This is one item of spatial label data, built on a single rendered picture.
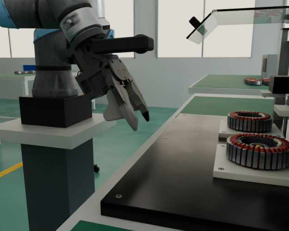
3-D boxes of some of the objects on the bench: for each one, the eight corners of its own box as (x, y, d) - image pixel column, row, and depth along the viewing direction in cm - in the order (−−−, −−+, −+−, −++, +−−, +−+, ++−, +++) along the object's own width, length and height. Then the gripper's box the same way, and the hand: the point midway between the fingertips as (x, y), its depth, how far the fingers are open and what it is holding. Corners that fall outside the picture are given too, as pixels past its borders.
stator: (225, 167, 45) (226, 146, 44) (225, 146, 56) (227, 129, 55) (299, 175, 42) (302, 153, 41) (285, 152, 52) (287, 134, 52)
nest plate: (213, 177, 44) (213, 170, 44) (216, 149, 58) (217, 143, 58) (316, 190, 40) (317, 182, 40) (293, 156, 54) (294, 150, 54)
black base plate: (100, 215, 37) (99, 200, 37) (179, 119, 97) (179, 112, 97) (580, 305, 24) (589, 283, 23) (328, 129, 84) (330, 122, 83)
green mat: (175, 117, 100) (175, 117, 100) (194, 96, 157) (194, 96, 157) (518, 140, 72) (518, 139, 72) (390, 104, 129) (390, 103, 129)
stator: (229, 132, 67) (230, 117, 66) (225, 122, 78) (225, 109, 77) (277, 134, 65) (278, 119, 64) (265, 123, 76) (267, 110, 75)
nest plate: (218, 137, 67) (218, 132, 67) (220, 123, 81) (220, 119, 81) (284, 142, 63) (285, 137, 62) (274, 127, 77) (275, 123, 76)
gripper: (86, 51, 62) (129, 130, 63) (48, 49, 49) (103, 148, 50) (114, 30, 59) (159, 114, 60) (82, 23, 46) (141, 129, 47)
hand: (142, 119), depth 54 cm, fingers open, 7 cm apart
